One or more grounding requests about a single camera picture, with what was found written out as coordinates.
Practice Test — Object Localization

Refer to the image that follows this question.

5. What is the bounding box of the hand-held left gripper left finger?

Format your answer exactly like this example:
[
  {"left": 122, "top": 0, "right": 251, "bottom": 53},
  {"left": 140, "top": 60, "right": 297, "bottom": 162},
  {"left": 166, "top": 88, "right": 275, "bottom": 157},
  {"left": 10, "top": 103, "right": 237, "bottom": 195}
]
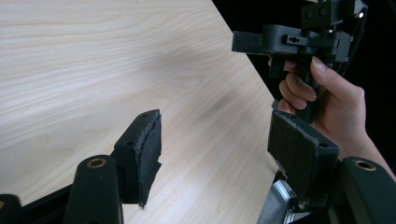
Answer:
[{"left": 111, "top": 108, "right": 163, "bottom": 209}]

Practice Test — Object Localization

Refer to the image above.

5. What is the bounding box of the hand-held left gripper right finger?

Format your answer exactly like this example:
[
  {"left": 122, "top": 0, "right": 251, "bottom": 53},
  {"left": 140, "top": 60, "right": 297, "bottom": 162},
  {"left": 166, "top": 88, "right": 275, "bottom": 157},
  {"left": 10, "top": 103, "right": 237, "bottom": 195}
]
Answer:
[{"left": 268, "top": 110, "right": 340, "bottom": 208}]

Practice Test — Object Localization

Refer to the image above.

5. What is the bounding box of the silver metal table frame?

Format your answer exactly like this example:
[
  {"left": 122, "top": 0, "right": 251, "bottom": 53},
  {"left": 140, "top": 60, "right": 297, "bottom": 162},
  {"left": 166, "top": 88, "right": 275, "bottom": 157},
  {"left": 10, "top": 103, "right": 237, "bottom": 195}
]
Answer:
[{"left": 256, "top": 178, "right": 312, "bottom": 224}]

